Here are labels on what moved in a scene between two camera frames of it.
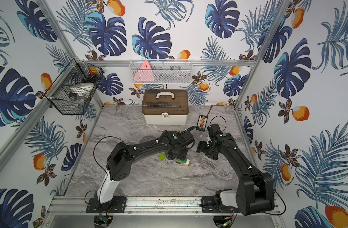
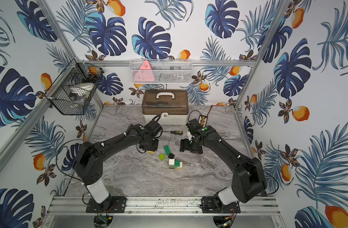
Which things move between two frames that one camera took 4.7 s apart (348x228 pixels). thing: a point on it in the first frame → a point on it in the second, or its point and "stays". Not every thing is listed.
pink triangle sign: (144, 74) stays
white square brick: (187, 163) → (180, 166)
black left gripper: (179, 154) → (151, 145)
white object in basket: (82, 88) stays
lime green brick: (162, 156) stays
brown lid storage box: (165, 107) stays
